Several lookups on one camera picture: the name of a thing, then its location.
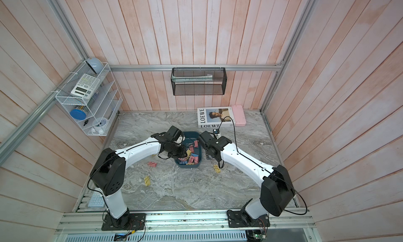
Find white wire wall shelf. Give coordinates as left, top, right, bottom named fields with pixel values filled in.
left=56, top=61, right=123, bottom=137

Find pink case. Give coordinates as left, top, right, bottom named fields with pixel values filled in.
left=232, top=105, right=247, bottom=126

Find black mesh wall basket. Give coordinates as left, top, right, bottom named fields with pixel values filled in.
left=171, top=67, right=227, bottom=96

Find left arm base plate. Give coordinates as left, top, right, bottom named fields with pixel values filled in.
left=101, top=213, right=146, bottom=231

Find blue lid container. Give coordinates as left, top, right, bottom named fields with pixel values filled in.
left=70, top=108, right=87, bottom=121

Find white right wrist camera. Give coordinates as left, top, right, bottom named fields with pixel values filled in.
left=213, top=129, right=221, bottom=139

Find aluminium front rail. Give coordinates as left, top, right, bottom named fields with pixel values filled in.
left=55, top=209, right=316, bottom=234

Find white calculator on shelf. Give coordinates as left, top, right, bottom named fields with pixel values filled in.
left=70, top=74, right=101, bottom=100

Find white cup on shelf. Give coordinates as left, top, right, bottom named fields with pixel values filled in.
left=92, top=118, right=108, bottom=134

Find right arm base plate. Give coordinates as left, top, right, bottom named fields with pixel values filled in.
left=226, top=210, right=270, bottom=228

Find yellow blue calculator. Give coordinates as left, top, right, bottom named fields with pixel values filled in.
left=88, top=192, right=105, bottom=208

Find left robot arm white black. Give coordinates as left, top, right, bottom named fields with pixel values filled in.
left=90, top=126, right=186, bottom=220

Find papers in mesh basket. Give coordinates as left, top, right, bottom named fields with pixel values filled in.
left=171, top=75, right=214, bottom=83

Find teal plastic storage box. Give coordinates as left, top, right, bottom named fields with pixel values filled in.
left=175, top=131, right=203, bottom=168

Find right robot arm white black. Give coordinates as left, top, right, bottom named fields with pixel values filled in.
left=198, top=131, right=296, bottom=220

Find white LOEWE book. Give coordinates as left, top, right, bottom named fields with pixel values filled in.
left=197, top=107, right=235, bottom=129

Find yellow binder clip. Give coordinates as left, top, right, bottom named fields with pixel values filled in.
left=213, top=164, right=221, bottom=174
left=144, top=176, right=151, bottom=186

